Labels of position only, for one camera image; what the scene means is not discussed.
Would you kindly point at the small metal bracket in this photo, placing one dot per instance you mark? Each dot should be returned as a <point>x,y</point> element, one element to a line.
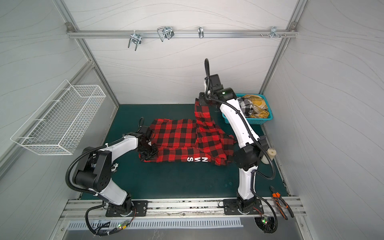
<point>201,32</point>

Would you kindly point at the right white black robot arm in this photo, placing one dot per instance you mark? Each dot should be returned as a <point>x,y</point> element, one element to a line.
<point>250,145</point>

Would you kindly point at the horizontal aluminium rail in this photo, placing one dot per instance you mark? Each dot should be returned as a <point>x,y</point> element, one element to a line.
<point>179,34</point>

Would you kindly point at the teal plastic basket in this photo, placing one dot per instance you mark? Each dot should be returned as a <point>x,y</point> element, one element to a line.
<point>253,121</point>

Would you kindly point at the small metal clip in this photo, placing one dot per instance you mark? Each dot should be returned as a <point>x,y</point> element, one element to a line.
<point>114,168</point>

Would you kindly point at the red black plaid shirt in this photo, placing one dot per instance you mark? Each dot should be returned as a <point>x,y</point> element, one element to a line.
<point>193,141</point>

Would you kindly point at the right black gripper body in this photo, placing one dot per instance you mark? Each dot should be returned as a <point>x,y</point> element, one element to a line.
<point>202,99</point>

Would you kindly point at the metal hook bracket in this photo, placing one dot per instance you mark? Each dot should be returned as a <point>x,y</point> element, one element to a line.
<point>273,34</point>

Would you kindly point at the grey black plaid shirt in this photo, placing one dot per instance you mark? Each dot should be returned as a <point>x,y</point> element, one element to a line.
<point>247,106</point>

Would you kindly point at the white wire basket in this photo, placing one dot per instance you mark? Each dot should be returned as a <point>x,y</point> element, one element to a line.
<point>58,125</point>

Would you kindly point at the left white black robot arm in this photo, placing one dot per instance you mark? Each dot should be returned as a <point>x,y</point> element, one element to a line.
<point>91,172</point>

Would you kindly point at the white slotted cable duct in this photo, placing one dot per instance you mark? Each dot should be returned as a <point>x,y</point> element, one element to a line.
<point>143,224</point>

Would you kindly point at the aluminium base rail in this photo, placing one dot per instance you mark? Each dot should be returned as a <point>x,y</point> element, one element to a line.
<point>175,208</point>

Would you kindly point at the yellow plaid shirt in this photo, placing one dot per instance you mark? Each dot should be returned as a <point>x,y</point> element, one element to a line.
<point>259,108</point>

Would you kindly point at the orange handled pliers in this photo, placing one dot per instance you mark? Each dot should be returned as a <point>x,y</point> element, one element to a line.
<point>281,204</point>

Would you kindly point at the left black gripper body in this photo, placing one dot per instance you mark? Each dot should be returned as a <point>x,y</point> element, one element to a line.
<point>149,151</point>

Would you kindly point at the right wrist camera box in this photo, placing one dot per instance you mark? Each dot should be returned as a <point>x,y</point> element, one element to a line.
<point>213,83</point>

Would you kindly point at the metal u-bolt clamp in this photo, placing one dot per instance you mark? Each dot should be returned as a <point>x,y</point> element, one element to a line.
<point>165,32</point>
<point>135,40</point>

